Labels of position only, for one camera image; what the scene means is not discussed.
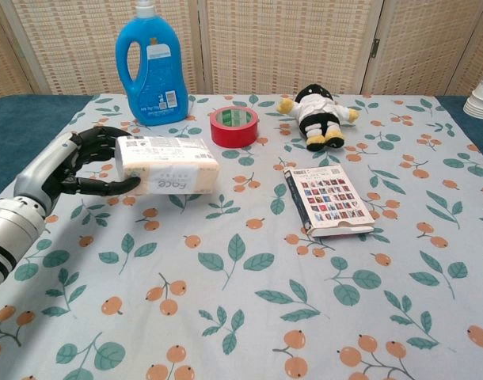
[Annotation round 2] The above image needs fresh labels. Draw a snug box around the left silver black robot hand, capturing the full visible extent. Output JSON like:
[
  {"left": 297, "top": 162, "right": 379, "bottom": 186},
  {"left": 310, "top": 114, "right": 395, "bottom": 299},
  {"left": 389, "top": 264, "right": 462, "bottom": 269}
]
[{"left": 13, "top": 126, "right": 142, "bottom": 217}]

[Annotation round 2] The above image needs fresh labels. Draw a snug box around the white Face tissue pack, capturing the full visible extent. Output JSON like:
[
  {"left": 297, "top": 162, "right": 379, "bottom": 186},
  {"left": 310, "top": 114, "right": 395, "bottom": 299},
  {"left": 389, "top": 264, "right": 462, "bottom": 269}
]
[{"left": 114, "top": 135, "right": 221, "bottom": 196}]

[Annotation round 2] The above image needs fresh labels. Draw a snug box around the white card box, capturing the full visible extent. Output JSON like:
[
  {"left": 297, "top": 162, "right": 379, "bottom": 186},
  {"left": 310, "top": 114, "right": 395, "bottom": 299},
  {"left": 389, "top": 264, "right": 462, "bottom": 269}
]
[{"left": 283, "top": 165, "right": 375, "bottom": 238}]

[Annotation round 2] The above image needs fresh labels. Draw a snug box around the blue detergent pump bottle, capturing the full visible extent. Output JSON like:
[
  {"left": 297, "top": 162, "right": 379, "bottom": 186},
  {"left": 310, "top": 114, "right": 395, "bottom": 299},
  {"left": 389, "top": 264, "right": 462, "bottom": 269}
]
[{"left": 115, "top": 0, "right": 189, "bottom": 127}]

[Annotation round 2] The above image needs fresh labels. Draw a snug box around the red tape roll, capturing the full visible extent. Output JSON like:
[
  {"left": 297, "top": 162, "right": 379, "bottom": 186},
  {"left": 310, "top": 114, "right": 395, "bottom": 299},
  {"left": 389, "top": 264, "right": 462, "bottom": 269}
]
[{"left": 209, "top": 105, "right": 261, "bottom": 150}]

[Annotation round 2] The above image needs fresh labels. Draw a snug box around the floral leaf and berry tablecloth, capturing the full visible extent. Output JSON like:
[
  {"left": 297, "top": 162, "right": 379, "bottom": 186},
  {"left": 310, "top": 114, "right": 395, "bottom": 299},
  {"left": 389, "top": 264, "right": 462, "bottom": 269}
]
[{"left": 0, "top": 93, "right": 483, "bottom": 380}]

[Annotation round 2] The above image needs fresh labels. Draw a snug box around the woven folding screen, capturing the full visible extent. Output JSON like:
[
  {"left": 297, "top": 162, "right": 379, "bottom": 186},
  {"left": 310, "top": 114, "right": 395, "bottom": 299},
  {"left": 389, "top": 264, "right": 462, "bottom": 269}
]
[{"left": 0, "top": 0, "right": 483, "bottom": 105}]

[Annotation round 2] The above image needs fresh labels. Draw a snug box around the black and white plush doll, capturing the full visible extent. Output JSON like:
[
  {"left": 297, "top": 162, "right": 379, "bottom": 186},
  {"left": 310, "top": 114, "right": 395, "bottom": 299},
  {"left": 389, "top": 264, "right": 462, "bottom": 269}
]
[{"left": 276, "top": 83, "right": 360, "bottom": 152}]

